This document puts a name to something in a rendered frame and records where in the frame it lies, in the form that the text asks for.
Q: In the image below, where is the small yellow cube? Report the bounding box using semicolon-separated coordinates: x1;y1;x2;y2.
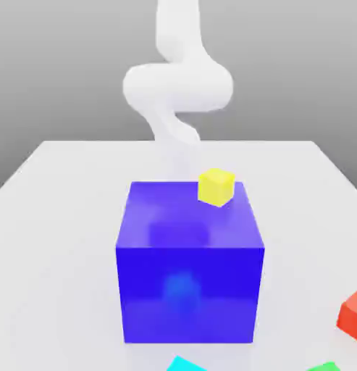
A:
197;167;236;208

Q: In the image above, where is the small cyan cube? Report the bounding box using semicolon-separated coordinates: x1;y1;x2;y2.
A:
166;355;208;371

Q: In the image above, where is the small red cube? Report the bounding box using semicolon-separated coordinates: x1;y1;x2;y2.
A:
336;290;357;345

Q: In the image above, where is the small green cube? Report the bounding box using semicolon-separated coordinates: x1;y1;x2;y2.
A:
306;361;339;371

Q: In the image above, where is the large blue box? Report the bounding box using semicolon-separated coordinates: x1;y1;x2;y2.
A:
114;180;266;345

